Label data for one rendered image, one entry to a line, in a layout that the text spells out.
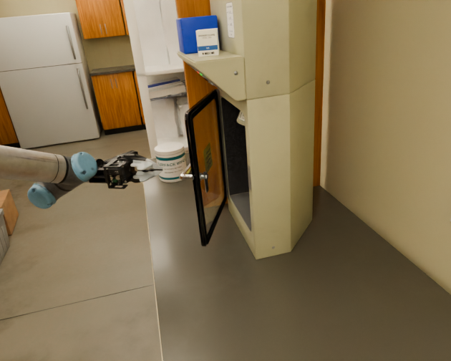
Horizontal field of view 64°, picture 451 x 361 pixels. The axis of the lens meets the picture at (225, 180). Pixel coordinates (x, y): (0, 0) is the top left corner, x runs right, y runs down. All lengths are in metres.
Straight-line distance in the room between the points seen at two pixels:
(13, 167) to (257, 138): 0.57
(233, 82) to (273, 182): 0.29
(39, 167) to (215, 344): 0.58
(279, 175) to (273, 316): 0.36
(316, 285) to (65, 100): 5.24
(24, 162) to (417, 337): 0.95
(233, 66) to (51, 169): 0.51
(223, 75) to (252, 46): 0.09
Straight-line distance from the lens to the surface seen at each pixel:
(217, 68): 0.85
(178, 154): 1.58
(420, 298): 1.03
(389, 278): 1.06
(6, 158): 0.93
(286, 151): 0.95
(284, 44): 0.90
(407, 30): 1.08
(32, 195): 1.12
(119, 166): 1.06
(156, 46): 2.23
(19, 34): 5.87
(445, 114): 0.99
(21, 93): 5.98
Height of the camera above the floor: 1.60
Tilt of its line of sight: 25 degrees down
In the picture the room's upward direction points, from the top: 5 degrees counter-clockwise
